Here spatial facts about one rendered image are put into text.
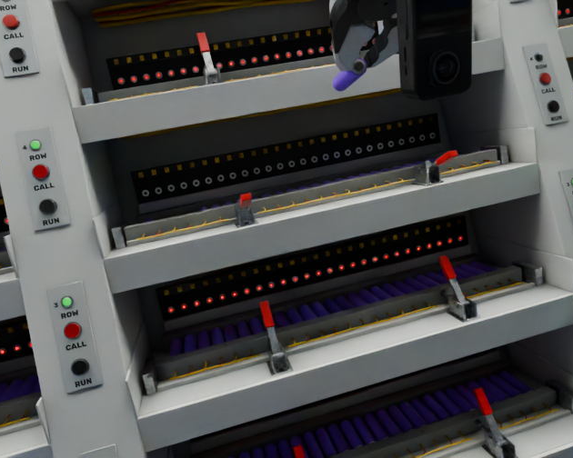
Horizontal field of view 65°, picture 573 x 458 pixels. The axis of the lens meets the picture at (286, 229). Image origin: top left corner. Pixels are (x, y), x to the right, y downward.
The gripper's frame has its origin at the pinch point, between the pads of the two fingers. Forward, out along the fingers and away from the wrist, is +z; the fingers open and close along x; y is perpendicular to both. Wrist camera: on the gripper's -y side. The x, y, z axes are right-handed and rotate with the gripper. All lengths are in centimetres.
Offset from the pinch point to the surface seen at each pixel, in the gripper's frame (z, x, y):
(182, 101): 15.4, 17.6, 6.9
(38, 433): 21, 42, -29
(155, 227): 21.1, 24.4, -7.5
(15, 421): 23, 45, -28
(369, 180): 20.8, -6.5, -6.8
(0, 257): 23, 44, -7
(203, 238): 16.4, 18.5, -11.1
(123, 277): 17.4, 28.8, -13.6
